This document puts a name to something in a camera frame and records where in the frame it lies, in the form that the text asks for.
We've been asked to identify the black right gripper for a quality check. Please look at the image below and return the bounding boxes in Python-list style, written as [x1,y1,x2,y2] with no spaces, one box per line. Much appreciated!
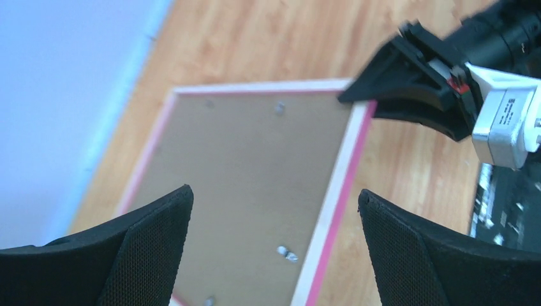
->
[338,20,486,142]

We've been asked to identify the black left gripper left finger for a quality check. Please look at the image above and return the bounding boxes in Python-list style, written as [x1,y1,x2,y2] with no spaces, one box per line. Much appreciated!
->
[1,185,194,305]

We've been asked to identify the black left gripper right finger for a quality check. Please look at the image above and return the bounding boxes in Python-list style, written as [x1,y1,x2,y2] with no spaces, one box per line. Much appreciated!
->
[358,189,540,305]

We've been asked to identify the pink picture frame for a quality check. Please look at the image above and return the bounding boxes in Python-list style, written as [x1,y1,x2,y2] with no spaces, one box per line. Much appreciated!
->
[116,78,378,306]

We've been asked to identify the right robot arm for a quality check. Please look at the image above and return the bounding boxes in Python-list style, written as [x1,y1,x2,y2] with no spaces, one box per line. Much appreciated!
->
[337,1,540,142]

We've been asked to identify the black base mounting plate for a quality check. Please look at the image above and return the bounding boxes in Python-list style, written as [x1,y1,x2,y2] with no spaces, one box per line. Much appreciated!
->
[469,161,540,253]

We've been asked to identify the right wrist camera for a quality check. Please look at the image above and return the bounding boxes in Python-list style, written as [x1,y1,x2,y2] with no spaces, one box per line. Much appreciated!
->
[466,63,540,170]

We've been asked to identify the brown frame backing board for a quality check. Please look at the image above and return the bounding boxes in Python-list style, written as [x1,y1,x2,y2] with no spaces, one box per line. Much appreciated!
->
[128,91,353,306]

